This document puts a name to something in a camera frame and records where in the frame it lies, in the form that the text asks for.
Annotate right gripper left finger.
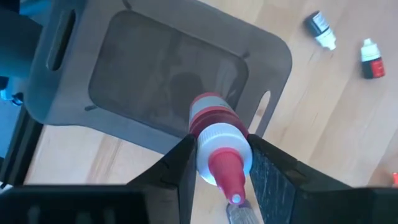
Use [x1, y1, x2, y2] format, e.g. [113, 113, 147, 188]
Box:
[0, 134, 198, 224]

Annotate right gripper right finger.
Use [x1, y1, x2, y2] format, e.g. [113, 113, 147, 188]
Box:
[248, 134, 398, 224]

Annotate smoky translucent plastic bin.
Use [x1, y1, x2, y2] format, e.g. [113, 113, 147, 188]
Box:
[23, 0, 293, 156]

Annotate small red-label dropper bottle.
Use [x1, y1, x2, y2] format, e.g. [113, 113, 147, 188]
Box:
[359, 37, 386, 80]

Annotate black aluminium table frame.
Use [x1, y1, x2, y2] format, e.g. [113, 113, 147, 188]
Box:
[0, 104, 44, 187]

